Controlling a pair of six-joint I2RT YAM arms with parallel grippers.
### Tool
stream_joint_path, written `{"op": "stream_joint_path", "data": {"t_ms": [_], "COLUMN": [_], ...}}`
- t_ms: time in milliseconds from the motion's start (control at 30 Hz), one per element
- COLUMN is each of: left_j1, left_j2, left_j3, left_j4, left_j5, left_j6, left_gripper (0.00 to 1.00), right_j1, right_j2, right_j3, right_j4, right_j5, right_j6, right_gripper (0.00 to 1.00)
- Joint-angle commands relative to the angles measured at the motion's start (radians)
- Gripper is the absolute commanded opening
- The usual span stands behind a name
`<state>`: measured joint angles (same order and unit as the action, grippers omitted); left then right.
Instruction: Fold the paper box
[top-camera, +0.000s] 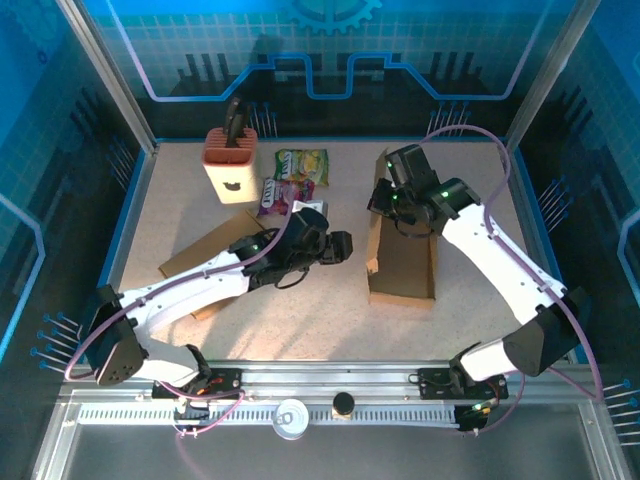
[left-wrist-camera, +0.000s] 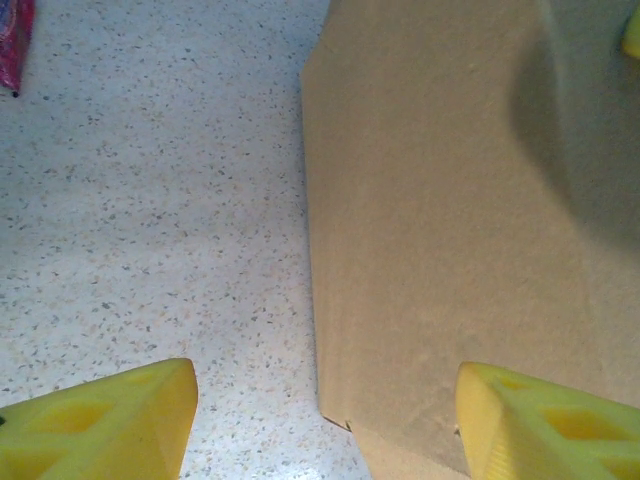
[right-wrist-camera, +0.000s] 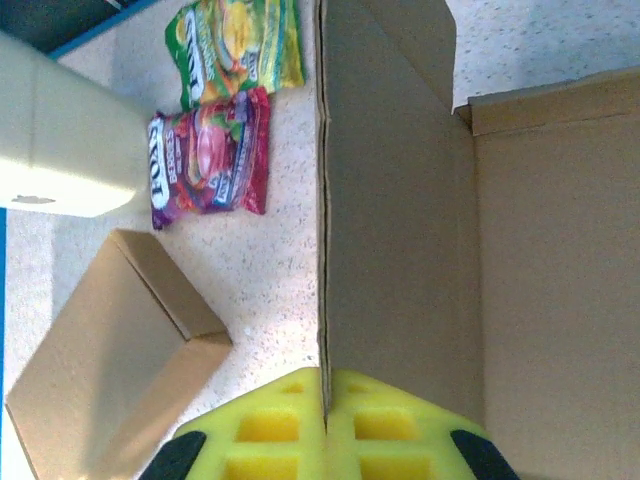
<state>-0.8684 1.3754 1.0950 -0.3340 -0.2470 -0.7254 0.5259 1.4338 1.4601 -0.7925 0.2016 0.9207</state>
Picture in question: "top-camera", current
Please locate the purple snack bag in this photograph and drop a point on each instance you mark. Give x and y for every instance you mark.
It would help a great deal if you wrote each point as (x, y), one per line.
(280, 192)

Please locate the black controller box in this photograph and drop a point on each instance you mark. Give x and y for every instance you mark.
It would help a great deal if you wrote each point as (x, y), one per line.
(472, 417)

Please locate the aluminium frame post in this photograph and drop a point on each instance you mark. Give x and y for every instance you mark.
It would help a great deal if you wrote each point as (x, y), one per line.
(110, 80)
(550, 75)

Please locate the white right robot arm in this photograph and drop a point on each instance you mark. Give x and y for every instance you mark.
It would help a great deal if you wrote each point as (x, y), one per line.
(500, 265)

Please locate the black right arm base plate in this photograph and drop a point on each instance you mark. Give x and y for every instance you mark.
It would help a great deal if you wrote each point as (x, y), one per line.
(435, 385)

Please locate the yellow green snack bag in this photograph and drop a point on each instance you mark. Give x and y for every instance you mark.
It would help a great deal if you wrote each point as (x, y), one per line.
(302, 167)

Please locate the black round knob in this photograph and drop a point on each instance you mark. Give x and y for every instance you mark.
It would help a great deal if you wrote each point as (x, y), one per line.
(343, 402)

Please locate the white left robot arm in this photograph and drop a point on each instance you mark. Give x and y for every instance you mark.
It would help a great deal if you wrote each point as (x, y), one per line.
(190, 295)

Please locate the aluminium front rail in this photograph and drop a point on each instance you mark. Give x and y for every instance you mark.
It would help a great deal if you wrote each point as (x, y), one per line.
(325, 377)

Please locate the small brown cardboard box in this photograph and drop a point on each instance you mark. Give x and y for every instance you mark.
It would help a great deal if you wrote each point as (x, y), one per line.
(210, 245)

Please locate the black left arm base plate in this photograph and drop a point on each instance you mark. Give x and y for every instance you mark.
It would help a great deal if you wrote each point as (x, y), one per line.
(225, 382)

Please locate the cream knife block orange top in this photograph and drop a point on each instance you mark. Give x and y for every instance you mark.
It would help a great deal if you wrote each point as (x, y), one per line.
(230, 175)

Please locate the white round lid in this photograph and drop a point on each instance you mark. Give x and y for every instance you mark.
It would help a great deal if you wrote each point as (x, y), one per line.
(291, 419)

